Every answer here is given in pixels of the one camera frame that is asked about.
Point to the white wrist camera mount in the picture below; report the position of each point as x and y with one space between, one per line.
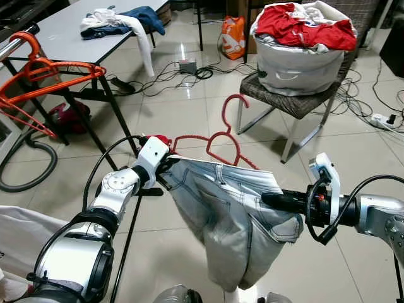
325 170
151 154

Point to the black metal clothes rack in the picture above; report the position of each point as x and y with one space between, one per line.
123 252

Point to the white power strip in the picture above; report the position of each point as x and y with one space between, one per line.
382 120

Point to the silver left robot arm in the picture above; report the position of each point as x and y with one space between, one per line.
113 189

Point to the white patterned garment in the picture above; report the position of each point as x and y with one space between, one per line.
25 233

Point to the black power adapter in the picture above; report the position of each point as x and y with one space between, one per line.
123 85

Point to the brown round basket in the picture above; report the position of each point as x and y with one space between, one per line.
163 14

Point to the blue jeans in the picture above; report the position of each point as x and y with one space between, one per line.
148 17

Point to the white laundry bag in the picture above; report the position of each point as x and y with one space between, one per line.
297 72

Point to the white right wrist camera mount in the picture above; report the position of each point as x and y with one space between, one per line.
325 170

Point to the grey power box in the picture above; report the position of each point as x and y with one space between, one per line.
187 65

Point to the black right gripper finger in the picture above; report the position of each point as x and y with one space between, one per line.
287 202

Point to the white jeans black stitching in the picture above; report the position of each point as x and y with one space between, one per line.
227 214

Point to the red vacuum cleaner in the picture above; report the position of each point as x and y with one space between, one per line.
69 118

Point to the black frame desk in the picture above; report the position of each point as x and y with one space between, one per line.
200 25

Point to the grey right robot leg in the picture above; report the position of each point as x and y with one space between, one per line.
273 298

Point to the black square box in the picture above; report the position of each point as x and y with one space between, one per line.
392 47

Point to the white long sleeve garment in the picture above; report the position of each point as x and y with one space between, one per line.
142 44

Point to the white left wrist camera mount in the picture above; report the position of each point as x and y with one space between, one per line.
151 154

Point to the brown plaid chair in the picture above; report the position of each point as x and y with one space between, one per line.
297 104

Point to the orange hanger bunch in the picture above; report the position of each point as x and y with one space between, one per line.
57 69

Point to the white table black legs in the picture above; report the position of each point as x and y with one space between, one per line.
69 38

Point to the red cloth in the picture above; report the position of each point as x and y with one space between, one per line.
159 140

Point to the red sports garment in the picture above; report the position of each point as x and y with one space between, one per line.
284 25

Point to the orange printed bag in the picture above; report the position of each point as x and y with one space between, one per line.
232 38

